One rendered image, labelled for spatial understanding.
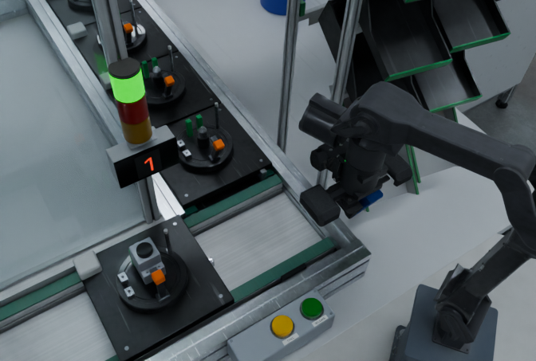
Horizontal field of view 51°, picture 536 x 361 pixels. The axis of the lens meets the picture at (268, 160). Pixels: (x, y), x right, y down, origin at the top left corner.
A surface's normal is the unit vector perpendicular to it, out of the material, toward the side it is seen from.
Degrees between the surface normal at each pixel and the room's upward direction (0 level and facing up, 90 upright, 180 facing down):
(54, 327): 0
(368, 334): 0
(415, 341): 0
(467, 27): 25
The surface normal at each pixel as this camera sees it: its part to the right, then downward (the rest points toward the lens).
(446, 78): 0.19, -0.28
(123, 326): 0.04, -0.64
